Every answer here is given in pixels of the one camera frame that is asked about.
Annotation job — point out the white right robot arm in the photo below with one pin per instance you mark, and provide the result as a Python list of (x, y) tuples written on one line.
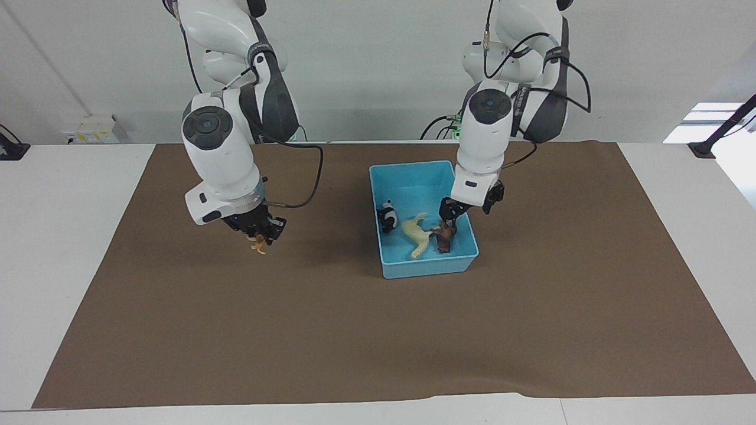
[(221, 147)]

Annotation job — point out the cream horse toy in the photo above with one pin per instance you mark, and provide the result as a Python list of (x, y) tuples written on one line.
[(418, 234)]

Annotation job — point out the black white panda toy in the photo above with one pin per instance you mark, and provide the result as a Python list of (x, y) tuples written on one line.
[(388, 217)]

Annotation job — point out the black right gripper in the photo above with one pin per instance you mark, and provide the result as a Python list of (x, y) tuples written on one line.
[(254, 219)]

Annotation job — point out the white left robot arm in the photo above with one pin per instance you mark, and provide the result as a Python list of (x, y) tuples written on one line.
[(490, 130)]

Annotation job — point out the brown table mat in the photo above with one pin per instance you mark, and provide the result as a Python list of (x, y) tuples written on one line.
[(354, 330)]

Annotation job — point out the orange tiger toy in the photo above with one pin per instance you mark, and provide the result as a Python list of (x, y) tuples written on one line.
[(259, 245)]

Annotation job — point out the brown lion toy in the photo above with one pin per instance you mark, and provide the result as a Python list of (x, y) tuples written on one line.
[(445, 237)]

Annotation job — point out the white box yellow labels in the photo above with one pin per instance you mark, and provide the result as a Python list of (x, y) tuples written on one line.
[(91, 131)]

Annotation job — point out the light blue storage box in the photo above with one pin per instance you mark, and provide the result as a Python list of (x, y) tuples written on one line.
[(425, 268)]

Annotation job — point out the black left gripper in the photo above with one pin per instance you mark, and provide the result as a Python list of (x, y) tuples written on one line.
[(466, 203)]

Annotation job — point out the black camera stand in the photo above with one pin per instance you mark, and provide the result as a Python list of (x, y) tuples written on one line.
[(717, 133)]

